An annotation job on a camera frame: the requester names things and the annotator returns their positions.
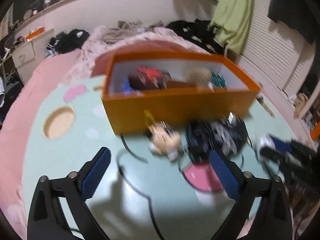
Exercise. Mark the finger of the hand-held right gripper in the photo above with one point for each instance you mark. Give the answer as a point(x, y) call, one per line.
point(272, 155)
point(281, 143)

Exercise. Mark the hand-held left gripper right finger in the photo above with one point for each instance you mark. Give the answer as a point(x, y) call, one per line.
point(225, 175)

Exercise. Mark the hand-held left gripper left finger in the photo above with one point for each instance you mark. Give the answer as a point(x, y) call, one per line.
point(96, 172)

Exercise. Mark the small white object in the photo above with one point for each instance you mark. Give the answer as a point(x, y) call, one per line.
point(265, 142)

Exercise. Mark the black leather lace garment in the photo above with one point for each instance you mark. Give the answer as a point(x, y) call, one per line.
point(220, 135)

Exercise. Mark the orange cardboard box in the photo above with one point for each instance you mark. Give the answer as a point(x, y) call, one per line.
point(180, 110)

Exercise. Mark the teal toy car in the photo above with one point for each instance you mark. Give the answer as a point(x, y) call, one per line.
point(218, 80)

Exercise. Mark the blue tin box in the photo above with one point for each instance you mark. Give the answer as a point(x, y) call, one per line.
point(126, 86)

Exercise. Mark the brown white furry tail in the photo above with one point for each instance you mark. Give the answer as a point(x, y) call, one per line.
point(198, 76)

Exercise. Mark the brown drink carton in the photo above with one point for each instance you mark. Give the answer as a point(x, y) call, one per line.
point(178, 83)

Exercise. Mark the red black patterned box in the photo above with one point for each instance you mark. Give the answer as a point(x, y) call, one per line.
point(147, 76)

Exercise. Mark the mint green cartoon desktop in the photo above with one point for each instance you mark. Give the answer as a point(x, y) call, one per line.
point(75, 150)

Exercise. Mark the beige cloth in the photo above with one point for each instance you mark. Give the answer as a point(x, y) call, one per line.
point(301, 103)

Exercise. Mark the white louvered doors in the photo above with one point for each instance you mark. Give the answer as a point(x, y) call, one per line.
point(275, 55)

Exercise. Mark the pink bed sheet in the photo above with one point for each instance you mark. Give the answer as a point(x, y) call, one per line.
point(25, 100)

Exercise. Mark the pink fluffy blanket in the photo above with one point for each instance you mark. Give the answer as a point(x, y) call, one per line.
point(100, 40)

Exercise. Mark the black clothes pile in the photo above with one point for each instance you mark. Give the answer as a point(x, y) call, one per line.
point(190, 27)
point(67, 40)

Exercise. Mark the white drawer cabinet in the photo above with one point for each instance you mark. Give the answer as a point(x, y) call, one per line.
point(23, 57)

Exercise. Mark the green hanging cloth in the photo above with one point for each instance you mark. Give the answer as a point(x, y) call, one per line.
point(232, 12)

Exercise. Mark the dark hanging cloth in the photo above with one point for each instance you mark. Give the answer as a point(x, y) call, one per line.
point(290, 2)

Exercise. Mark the orange tissue box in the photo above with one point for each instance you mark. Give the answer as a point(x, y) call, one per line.
point(33, 35)

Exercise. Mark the beige knit blanket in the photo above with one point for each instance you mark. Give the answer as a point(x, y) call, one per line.
point(130, 25)

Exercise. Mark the round mirror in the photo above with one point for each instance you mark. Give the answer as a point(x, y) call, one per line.
point(27, 15)

